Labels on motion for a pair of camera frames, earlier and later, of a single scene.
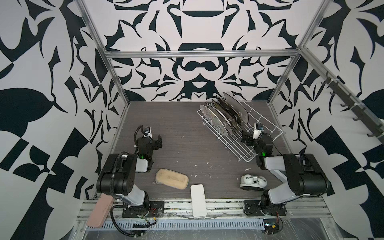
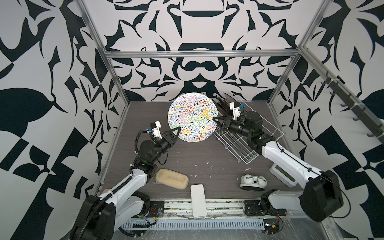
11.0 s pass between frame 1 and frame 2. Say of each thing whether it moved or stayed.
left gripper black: moved
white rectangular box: stayed
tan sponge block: stayed
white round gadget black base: stayed
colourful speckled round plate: moved
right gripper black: moved
